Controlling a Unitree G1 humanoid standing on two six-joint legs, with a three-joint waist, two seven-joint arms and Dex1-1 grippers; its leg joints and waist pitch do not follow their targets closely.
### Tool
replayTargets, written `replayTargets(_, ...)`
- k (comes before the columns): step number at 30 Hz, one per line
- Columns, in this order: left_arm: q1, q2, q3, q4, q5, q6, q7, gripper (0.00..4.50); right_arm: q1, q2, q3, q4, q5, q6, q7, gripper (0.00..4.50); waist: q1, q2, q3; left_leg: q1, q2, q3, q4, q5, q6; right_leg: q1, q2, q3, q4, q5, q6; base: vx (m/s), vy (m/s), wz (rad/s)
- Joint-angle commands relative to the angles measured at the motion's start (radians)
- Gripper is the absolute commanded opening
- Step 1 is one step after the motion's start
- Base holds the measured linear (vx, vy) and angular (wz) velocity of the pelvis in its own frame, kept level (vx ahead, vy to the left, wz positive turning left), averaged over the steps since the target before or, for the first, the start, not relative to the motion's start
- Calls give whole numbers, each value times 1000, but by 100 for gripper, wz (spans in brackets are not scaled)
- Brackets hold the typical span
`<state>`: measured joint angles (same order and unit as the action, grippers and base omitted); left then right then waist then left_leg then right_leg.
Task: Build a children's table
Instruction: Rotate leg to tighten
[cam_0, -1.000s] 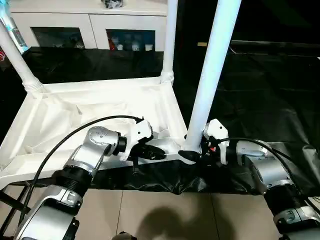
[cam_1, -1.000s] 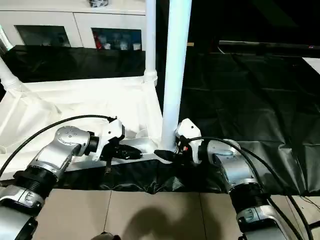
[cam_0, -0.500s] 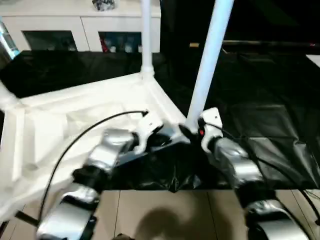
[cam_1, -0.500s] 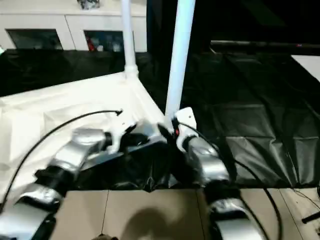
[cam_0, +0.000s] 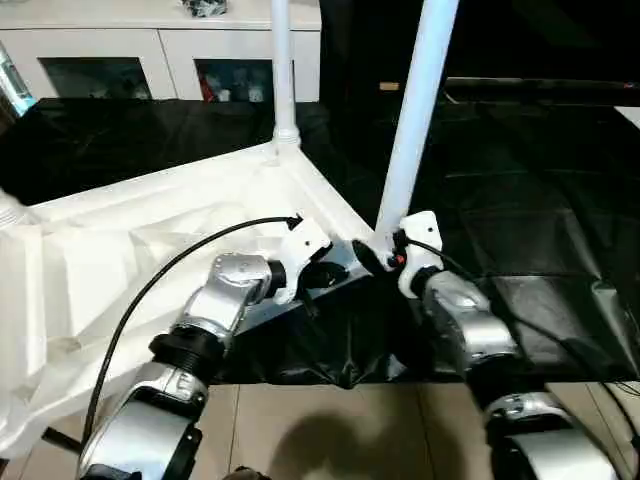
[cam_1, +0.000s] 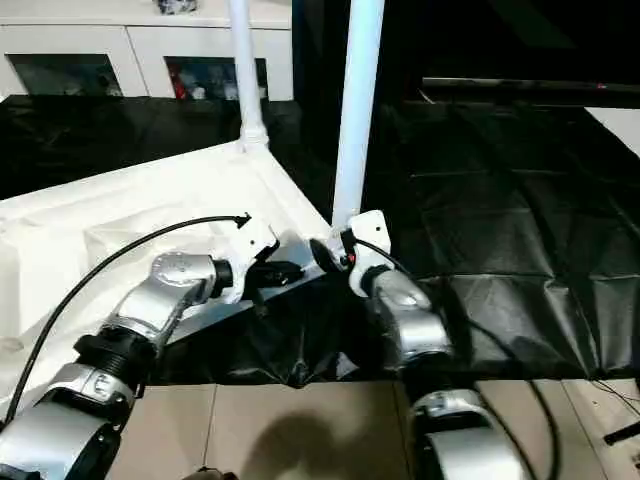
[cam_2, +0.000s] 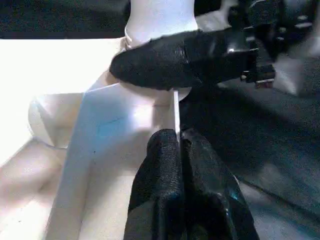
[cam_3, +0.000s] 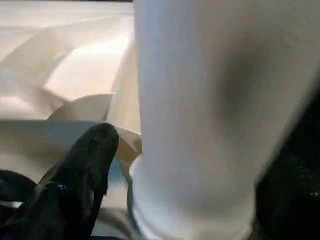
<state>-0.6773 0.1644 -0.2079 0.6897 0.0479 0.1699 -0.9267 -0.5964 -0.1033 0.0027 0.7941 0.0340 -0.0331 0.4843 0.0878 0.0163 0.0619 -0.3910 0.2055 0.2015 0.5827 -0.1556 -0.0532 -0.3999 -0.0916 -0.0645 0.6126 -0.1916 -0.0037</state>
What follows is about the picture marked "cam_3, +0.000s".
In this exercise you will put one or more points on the white plastic table top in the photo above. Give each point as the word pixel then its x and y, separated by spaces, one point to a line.
pixel 65 65

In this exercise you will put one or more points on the white plastic table leg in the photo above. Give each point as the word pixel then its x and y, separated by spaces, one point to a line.
pixel 210 110

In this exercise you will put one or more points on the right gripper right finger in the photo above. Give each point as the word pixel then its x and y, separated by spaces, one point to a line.
pixel 292 200

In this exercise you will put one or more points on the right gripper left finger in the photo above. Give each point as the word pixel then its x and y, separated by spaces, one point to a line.
pixel 75 185

